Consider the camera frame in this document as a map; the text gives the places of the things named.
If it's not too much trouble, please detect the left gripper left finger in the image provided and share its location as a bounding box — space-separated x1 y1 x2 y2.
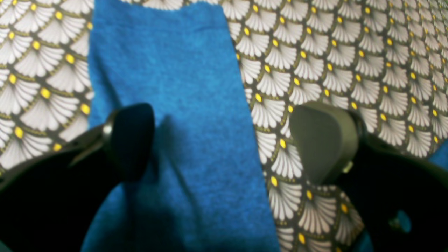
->
0 103 155 252

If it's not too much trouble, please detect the blue long-sleeve T-shirt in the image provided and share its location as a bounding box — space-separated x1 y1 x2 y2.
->
80 0 448 252

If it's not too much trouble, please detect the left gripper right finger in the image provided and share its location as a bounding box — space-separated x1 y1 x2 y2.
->
289 101 448 252

